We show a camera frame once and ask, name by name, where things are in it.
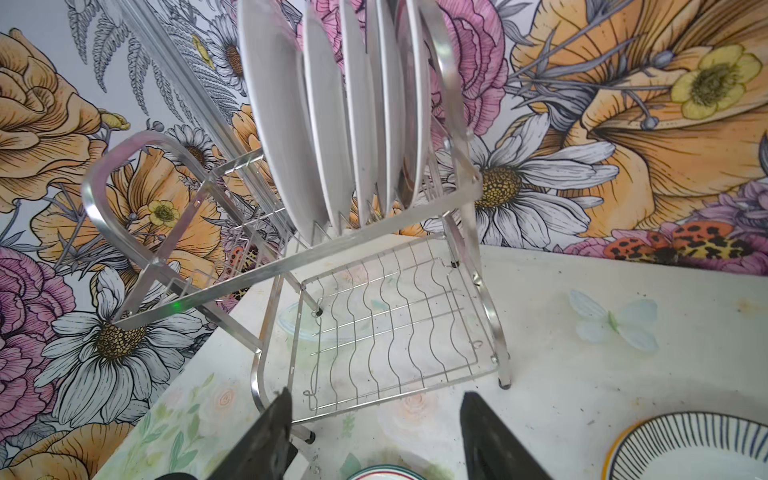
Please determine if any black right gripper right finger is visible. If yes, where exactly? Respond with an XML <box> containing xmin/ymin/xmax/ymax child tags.
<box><xmin>460</xmin><ymin>391</ymin><xmax>551</xmax><ymax>480</ymax></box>

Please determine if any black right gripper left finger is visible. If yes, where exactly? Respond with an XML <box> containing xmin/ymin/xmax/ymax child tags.
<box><xmin>208</xmin><ymin>388</ymin><xmax>297</xmax><ymax>480</ymax></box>

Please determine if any red floral pattern plate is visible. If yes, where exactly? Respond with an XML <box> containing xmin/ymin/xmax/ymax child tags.
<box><xmin>348</xmin><ymin>465</ymin><xmax>425</xmax><ymax>480</ymax></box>

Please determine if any black striped rim plate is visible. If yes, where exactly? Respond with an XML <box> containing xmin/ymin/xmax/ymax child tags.
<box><xmin>601</xmin><ymin>411</ymin><xmax>767</xmax><ymax>479</ymax></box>

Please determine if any white rear plate stack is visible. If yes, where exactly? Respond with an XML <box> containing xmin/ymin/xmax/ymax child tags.
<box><xmin>297</xmin><ymin>1</ymin><xmax>403</xmax><ymax>231</ymax></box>

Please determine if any silver wire dish rack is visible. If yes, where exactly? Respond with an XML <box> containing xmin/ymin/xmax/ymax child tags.
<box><xmin>82</xmin><ymin>1</ymin><xmax>512</xmax><ymax>442</ymax></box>

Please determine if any right aluminium corner post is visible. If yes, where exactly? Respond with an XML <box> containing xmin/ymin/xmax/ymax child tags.
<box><xmin>117</xmin><ymin>1</ymin><xmax>290</xmax><ymax>229</ymax></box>

